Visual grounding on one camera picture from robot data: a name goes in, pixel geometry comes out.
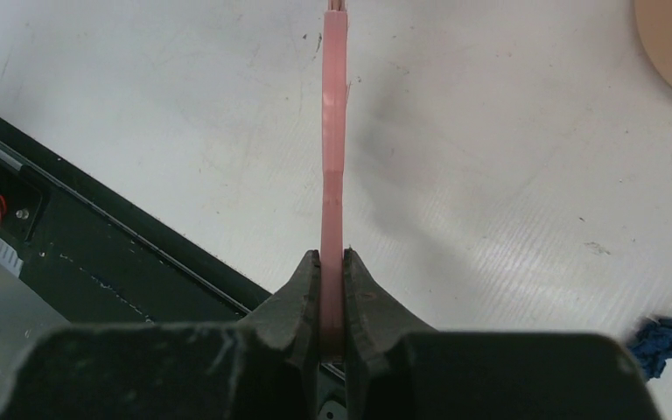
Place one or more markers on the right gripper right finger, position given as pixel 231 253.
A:
pixel 375 322

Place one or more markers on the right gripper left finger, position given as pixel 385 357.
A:
pixel 287 323

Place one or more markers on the pink hand brush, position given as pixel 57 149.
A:
pixel 333 126

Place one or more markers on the dark blue paper scrap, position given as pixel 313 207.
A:
pixel 651 346

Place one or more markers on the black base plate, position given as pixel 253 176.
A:
pixel 146 305

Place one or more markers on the right white cable duct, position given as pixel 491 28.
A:
pixel 10 260

